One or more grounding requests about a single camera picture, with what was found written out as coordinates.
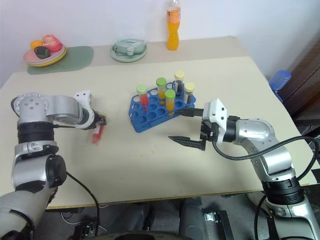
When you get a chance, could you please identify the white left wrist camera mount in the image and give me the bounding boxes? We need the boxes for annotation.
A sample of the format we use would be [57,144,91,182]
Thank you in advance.
[73,89,93,107]

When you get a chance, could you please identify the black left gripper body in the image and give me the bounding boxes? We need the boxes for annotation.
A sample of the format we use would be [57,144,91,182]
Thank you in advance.
[93,112,108,127]

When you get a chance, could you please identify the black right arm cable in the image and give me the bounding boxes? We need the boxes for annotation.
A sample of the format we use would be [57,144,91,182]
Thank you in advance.
[211,136,320,240]

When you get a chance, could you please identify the pale green plate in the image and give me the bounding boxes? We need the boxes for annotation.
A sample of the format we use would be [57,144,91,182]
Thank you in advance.
[109,40,148,64]

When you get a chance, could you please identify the red pink fruit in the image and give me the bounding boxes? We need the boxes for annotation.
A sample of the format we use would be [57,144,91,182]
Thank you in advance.
[41,34,63,53]

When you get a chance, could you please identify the dark green black fruit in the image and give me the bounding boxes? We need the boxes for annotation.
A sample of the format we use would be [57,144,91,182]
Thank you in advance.
[33,45,51,59]

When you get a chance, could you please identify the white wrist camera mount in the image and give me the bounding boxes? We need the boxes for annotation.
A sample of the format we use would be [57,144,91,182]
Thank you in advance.
[202,98,229,144]
[73,89,93,107]

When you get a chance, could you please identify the green-capped yellow liquid tube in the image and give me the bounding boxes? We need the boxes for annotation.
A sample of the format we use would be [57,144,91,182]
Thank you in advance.
[155,77,167,99]

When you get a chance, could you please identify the dark brown wooden cabinet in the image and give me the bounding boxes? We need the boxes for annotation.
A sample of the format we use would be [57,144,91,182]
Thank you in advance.
[276,33,320,122]

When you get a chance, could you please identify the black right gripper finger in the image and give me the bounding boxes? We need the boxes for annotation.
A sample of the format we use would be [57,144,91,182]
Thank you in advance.
[178,108,205,118]
[168,135,207,152]

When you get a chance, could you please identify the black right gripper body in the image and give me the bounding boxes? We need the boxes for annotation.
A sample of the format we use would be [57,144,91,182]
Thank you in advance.
[199,119,218,151]

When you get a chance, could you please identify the green-capped orange liquid tube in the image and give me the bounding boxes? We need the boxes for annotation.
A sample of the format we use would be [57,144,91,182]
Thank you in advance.
[164,89,177,118]

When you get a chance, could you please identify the blue test tube rack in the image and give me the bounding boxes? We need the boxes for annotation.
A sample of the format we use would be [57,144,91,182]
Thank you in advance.
[128,81,197,134]

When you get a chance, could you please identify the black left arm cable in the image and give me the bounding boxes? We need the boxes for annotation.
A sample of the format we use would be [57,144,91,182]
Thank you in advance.
[65,171,102,237]

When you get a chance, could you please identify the green-capped red liquid tube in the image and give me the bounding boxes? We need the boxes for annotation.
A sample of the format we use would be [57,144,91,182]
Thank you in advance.
[136,84,150,106]

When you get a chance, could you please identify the pink plate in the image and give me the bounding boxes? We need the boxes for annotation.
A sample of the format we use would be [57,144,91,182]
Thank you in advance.
[23,45,66,64]

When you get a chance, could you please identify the clear plastic container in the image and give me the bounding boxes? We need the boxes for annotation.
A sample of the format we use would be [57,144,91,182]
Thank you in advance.
[114,37,145,56]

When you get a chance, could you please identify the dark grey rounded shape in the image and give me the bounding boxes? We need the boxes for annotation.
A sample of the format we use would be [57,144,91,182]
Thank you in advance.
[179,196,210,237]
[103,202,156,237]

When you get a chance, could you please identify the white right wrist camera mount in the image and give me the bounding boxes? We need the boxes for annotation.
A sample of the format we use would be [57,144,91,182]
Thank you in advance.
[202,98,229,144]

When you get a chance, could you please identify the yellow-capped dark liquid tube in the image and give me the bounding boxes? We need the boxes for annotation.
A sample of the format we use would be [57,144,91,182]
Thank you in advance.
[174,71,186,98]
[183,82,196,104]

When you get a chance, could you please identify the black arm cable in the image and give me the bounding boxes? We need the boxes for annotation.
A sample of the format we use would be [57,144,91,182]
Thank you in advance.
[211,136,320,240]
[65,171,102,237]

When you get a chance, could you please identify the orange soda bottle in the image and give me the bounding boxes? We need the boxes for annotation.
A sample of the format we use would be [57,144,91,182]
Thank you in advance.
[166,0,182,52]

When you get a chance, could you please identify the orange fruit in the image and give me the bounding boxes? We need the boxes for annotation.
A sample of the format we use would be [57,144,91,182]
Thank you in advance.
[29,39,46,51]

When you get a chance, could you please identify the green placemat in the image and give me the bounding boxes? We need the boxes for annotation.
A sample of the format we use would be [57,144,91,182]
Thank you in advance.
[26,45,95,76]

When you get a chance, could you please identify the thin white cable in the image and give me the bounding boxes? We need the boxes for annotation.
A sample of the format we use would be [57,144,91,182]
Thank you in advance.
[59,211,83,227]

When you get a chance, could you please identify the red test tube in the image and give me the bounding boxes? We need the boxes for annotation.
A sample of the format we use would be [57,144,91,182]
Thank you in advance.
[90,123,106,145]

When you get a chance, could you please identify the stacked plates with toy food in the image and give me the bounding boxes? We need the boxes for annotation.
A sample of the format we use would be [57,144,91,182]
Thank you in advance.
[26,47,68,68]

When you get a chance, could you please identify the black metal bracket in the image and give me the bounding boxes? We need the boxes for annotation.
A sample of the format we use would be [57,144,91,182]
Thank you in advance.
[203,209,236,240]

